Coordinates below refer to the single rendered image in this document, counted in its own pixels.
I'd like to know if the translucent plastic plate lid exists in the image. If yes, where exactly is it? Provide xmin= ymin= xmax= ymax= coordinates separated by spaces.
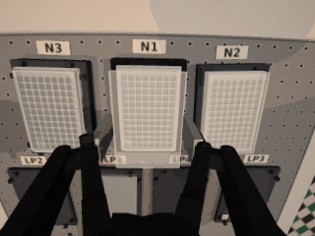
xmin=101 ymin=173 xmax=137 ymax=218

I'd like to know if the white label reading lp1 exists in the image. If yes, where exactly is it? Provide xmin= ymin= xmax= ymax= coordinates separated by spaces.
xmin=102 ymin=154 xmax=115 ymax=164

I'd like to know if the cream label reading lp2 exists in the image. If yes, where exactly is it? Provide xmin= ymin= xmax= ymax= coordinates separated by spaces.
xmin=20 ymin=155 xmax=47 ymax=165

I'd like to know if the white well plate lid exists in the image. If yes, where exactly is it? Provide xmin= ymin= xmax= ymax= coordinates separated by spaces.
xmin=108 ymin=70 xmax=187 ymax=168
xmin=202 ymin=72 xmax=271 ymax=154

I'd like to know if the white n3 label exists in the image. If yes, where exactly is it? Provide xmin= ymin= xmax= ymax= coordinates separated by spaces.
xmin=36 ymin=40 xmax=71 ymax=55

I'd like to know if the white n2 label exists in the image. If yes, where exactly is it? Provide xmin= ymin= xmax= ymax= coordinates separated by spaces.
xmin=216 ymin=46 xmax=248 ymax=59

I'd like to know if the white label reading lp3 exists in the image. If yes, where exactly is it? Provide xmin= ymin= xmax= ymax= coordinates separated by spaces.
xmin=243 ymin=154 xmax=269 ymax=163

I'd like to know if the white label reading lp4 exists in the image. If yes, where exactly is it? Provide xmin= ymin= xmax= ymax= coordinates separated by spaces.
xmin=180 ymin=154 xmax=191 ymax=163

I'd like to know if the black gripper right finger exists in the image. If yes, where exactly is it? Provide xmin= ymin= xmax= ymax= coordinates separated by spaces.
xmin=166 ymin=113 xmax=287 ymax=236

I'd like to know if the white label reading n1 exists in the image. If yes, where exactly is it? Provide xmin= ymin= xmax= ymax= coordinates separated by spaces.
xmin=133 ymin=39 xmax=166 ymax=54

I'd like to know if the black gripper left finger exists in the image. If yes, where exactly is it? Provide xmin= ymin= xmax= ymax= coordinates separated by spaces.
xmin=0 ymin=113 xmax=115 ymax=236

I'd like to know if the grey perforated base plate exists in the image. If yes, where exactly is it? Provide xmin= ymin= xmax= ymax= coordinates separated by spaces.
xmin=0 ymin=32 xmax=315 ymax=236

